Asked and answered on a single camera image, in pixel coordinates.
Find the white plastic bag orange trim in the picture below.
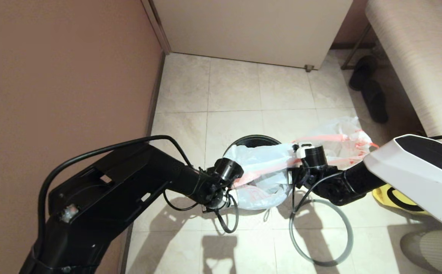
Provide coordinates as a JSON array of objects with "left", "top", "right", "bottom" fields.
[{"left": 223, "top": 143, "right": 297, "bottom": 211}]

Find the used white printed trash bag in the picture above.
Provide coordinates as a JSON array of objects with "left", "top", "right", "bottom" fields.
[{"left": 293, "top": 116, "right": 379, "bottom": 170}]

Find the black round trash bin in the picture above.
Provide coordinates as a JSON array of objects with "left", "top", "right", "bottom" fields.
[{"left": 225, "top": 135, "right": 282, "bottom": 213}]

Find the grey bin rim ring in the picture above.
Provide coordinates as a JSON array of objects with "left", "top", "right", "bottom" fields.
[{"left": 289, "top": 198, "right": 355, "bottom": 267}]

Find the yellow fabric bag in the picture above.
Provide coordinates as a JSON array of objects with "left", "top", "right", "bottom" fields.
[{"left": 372, "top": 139, "right": 442, "bottom": 216}]

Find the black slipper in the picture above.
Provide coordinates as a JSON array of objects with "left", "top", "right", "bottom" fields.
[
  {"left": 362, "top": 82, "right": 389, "bottom": 123},
  {"left": 349, "top": 55, "right": 378, "bottom": 91}
]

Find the dark metal bench leg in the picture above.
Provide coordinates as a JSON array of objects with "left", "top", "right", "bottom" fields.
[{"left": 341, "top": 24, "right": 372, "bottom": 70}]

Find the grey ribbed cylinder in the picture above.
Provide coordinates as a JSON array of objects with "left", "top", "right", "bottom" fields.
[{"left": 400, "top": 228, "right": 442, "bottom": 274}]

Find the white door panel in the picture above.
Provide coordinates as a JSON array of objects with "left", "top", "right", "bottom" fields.
[{"left": 153, "top": 0, "right": 354, "bottom": 70}]

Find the wood grain bench top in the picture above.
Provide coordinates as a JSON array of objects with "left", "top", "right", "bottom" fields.
[{"left": 365, "top": 0, "right": 442, "bottom": 138}]

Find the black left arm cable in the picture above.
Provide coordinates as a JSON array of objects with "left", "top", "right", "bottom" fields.
[{"left": 38, "top": 135, "right": 240, "bottom": 248}]

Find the grey door frame strip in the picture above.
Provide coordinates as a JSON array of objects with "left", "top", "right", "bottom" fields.
[{"left": 141, "top": 0, "right": 172, "bottom": 54}]

